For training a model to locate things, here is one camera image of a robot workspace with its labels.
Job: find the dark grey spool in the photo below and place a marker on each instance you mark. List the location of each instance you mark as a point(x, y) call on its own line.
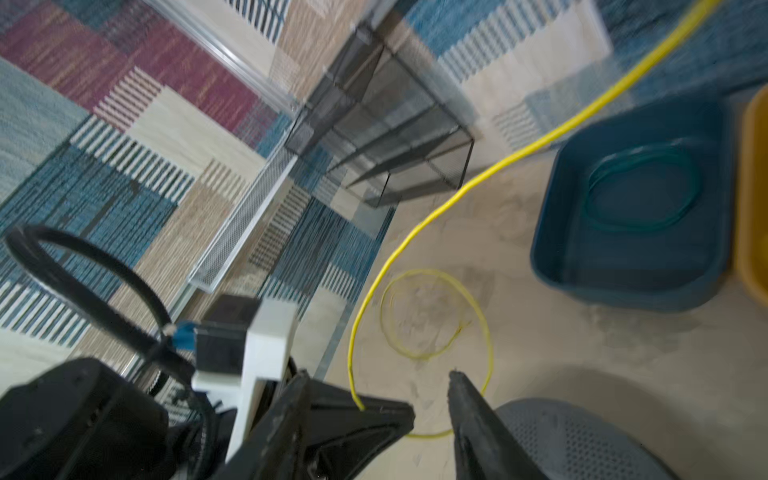
point(566, 441)

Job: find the yellow plastic bin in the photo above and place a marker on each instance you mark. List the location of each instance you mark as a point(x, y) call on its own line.
point(750, 237)

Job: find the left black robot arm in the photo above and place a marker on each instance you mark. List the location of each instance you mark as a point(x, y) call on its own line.
point(82, 420)

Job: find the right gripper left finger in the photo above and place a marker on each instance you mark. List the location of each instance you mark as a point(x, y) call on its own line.
point(316, 431)

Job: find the black wire shelf rack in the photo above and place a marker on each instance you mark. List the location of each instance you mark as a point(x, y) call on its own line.
point(377, 126)

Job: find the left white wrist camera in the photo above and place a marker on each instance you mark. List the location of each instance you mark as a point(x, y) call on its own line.
point(241, 346)

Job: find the teal plastic bin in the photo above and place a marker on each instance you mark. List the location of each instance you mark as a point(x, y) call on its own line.
point(639, 207)

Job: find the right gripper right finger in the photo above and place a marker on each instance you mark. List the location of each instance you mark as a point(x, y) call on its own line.
point(483, 447)

